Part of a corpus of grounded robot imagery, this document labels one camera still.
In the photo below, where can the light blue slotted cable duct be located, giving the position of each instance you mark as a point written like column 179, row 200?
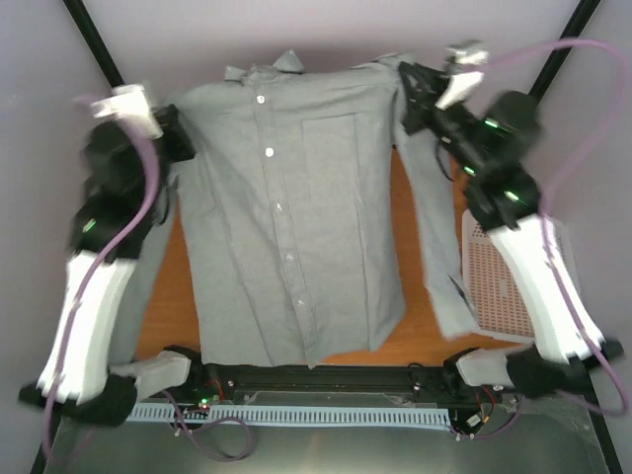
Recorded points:
column 323, row 417

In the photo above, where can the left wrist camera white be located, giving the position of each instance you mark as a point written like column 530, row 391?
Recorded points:
column 129, row 102

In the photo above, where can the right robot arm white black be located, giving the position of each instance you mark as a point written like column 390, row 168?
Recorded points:
column 508, row 206

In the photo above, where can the white plastic perforated basket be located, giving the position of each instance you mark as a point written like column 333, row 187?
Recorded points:
column 510, row 277

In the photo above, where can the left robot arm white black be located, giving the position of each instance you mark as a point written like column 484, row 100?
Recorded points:
column 126, row 197

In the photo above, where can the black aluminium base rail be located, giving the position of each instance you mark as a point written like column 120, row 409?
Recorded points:
column 413, row 382

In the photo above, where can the metal base plate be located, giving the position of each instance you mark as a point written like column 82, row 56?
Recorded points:
column 534, row 443

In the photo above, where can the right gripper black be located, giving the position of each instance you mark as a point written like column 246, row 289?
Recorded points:
column 419, row 87

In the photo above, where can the left black frame post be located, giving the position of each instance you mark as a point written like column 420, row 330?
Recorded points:
column 94, row 41

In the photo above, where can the grey button-up shirt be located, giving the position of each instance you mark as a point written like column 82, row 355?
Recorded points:
column 286, row 213

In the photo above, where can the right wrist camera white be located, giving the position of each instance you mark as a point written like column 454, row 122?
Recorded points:
column 464, row 69

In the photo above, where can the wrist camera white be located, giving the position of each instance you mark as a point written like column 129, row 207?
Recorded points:
column 464, row 69
column 129, row 102

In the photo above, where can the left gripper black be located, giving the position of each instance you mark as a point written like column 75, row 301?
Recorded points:
column 167, row 118

